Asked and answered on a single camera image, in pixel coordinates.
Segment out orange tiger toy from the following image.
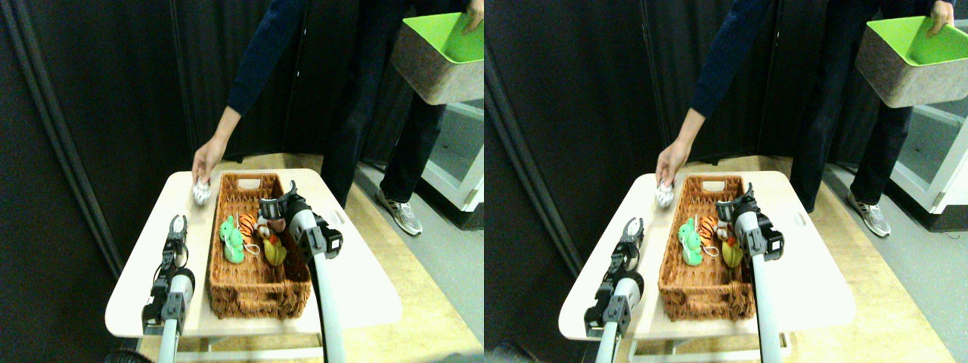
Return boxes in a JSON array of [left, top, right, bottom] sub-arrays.
[[698, 217, 720, 259], [237, 214, 259, 256]]

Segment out grey bin with green lining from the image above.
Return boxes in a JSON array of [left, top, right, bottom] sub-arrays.
[[855, 15, 968, 109], [391, 11, 484, 107]]

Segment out person's hand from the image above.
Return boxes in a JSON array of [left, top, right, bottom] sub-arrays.
[[462, 0, 484, 36], [655, 137, 693, 189], [191, 134, 228, 187], [927, 0, 957, 39]]

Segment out brown wicker basket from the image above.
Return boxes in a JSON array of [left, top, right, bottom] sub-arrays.
[[209, 173, 314, 319], [658, 175, 762, 321]]

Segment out low white table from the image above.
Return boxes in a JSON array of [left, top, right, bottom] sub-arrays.
[[105, 169, 402, 360], [559, 172, 856, 360]]

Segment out person's legs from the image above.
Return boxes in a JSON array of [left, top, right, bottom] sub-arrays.
[[321, 0, 455, 237], [789, 0, 920, 238]]

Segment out curtain stand pole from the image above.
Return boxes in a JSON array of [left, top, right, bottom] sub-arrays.
[[484, 45, 585, 279], [4, 0, 126, 277]]

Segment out black bracket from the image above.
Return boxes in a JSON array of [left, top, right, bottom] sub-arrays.
[[759, 219, 785, 262]]

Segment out black ribbed hose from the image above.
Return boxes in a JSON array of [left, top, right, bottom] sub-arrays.
[[495, 342, 544, 363], [104, 349, 156, 363]]

